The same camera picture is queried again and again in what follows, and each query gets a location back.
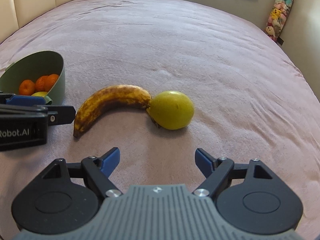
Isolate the yellow lemon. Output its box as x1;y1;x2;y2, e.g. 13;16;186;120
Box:
31;92;47;97

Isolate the pink bed blanket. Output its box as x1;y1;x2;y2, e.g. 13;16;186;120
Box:
1;0;319;239

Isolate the brown spotted banana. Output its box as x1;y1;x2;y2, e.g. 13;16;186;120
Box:
73;85;152;138

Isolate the plush toy hanging organizer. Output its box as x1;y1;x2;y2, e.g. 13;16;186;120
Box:
264;0;294;42

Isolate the orange mandarin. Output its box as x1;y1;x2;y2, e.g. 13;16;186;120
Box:
44;74;59;92
18;80;35;96
35;75;48;92

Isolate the green yellow apple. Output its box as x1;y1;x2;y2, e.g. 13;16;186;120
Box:
146;90;195;130

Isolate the green colander bowl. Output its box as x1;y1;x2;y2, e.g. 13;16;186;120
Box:
1;50;66;105

